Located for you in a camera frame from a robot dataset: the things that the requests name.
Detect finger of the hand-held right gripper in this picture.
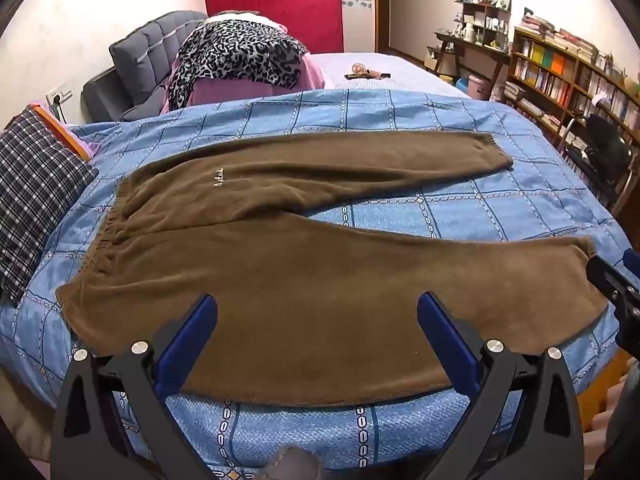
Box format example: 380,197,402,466
614,307,640,350
585,249,640,313

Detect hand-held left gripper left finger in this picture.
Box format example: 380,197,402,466
50,294,236,480

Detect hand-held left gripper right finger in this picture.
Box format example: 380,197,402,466
416,291,587,480

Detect brown fleece pants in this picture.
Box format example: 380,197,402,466
55,130,613,407

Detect person's right forearm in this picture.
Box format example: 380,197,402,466
597,360,640,480

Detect black chair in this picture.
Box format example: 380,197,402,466
556,111,639,211

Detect wooden bookshelf with books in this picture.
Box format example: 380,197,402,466
501,25,640,161

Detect dark plaid pillow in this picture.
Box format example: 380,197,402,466
0,107,98,306

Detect pink bin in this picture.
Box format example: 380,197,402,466
467,74,494,102

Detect orange and pink pillow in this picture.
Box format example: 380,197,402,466
29,104,103,161

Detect pink blanket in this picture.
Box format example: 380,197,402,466
167,52,333,111

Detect blue basin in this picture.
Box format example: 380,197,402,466
440,75,471,95

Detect stack of books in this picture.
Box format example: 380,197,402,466
517,7,601,63

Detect lavender bed sheet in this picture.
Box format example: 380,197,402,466
310,51,472,100

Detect dark wooden desk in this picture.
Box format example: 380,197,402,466
426,30,513,102

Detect leopard print blanket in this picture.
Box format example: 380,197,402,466
167,21,310,111

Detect grey padded headboard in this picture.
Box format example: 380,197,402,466
81,10,211,122

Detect small wooden desk shelf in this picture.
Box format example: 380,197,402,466
453,0,514,49

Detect white pillow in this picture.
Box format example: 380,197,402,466
206,10,289,31

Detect blue chain-patterned blanket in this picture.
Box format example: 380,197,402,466
0,86,633,480

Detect brown door frame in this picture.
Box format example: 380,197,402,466
372,0,402,54

